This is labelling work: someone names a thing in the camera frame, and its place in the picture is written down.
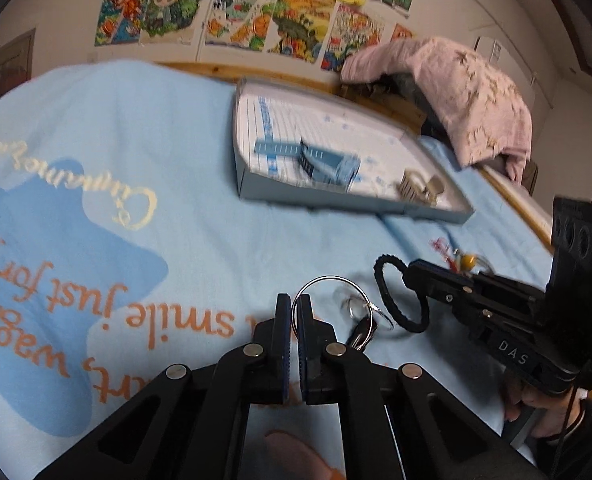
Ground large silver key ring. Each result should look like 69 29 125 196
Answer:
289 274 379 352

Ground black braided hair tie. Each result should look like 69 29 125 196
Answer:
373 253 431 335

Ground person's right hand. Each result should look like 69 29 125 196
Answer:
500 370 581 439

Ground light blue smart watch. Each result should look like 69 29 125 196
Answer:
253 140 361 190

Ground light blue printed bedsheet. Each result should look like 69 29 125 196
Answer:
0 61 551 479

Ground grey cardboard tray box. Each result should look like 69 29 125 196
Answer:
232 78 474 224

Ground beige hair claw clip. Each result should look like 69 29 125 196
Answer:
397 169 445 206

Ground pink floral blanket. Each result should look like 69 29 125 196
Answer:
340 37 532 183

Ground white air conditioner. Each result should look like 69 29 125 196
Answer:
474 36 558 110

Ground colourful children's drawings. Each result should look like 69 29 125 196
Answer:
94 0 413 73

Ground wooden bed frame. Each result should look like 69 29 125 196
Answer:
155 60 592 401

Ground brown hair tie yellow bead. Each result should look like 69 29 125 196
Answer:
454 252 494 274

